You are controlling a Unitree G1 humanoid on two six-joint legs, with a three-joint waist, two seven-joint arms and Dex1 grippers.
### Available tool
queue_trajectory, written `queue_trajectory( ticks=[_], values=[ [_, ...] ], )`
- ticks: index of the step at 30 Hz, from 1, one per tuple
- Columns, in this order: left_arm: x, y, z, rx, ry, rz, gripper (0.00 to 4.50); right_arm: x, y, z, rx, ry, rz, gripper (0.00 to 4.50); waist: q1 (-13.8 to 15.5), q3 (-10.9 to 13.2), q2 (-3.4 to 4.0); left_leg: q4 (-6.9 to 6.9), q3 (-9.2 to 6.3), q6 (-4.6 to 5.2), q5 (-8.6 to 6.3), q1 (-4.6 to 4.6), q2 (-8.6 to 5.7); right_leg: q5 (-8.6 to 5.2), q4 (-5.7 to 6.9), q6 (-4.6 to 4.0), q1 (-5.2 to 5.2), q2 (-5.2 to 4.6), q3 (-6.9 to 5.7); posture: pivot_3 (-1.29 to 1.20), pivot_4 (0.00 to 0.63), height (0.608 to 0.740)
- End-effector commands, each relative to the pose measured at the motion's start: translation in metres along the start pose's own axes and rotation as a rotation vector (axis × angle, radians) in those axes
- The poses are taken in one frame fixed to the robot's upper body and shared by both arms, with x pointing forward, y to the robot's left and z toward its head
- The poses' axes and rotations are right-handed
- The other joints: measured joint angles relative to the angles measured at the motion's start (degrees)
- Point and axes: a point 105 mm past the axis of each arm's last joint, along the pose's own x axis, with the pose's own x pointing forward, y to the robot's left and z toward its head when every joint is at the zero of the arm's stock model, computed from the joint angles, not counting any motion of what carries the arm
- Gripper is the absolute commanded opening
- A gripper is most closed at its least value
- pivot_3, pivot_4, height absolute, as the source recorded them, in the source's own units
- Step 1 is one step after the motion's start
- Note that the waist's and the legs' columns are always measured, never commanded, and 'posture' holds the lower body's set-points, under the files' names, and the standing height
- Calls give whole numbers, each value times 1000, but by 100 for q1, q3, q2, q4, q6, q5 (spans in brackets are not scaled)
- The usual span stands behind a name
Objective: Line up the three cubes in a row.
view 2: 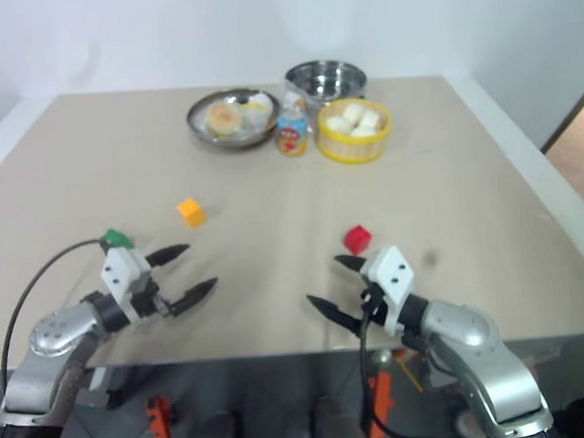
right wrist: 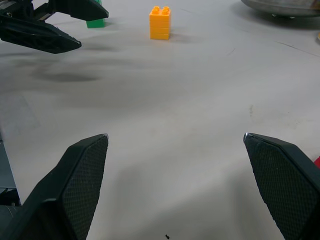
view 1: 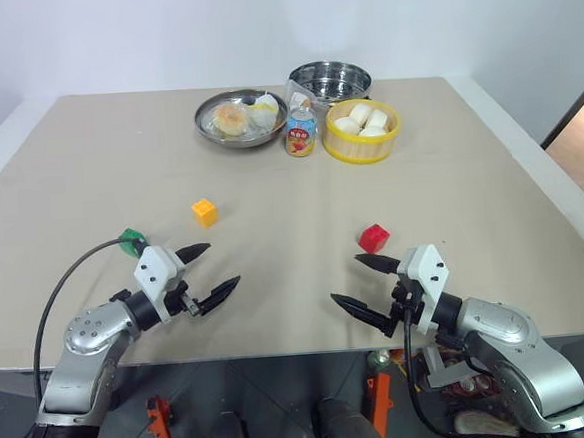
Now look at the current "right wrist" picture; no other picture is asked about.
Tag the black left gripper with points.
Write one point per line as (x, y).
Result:
(22, 8)

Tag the red box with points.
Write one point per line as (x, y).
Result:
(317, 163)

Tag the yellow toy brick block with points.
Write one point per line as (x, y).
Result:
(160, 25)

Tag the round metal bowl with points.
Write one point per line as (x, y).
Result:
(282, 7)

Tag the tan round object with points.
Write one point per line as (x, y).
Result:
(318, 36)

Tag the green toy brick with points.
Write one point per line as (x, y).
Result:
(96, 24)

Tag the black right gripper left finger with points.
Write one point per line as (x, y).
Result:
(62, 200)

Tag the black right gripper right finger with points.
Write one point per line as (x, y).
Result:
(287, 190)

